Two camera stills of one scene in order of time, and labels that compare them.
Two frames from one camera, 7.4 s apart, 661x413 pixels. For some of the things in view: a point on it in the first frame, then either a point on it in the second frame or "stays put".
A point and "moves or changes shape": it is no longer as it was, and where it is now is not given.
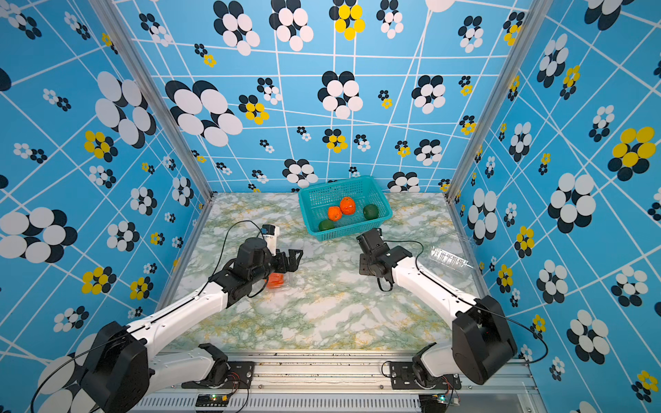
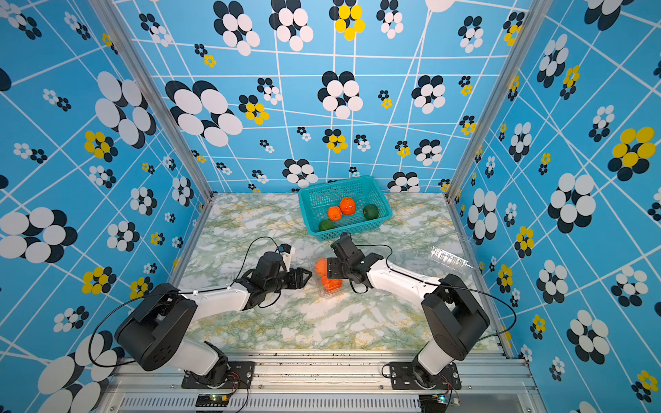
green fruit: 326,224 stays put
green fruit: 370,212 stays put
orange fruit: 275,280 moves or changes shape
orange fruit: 335,213 stays put
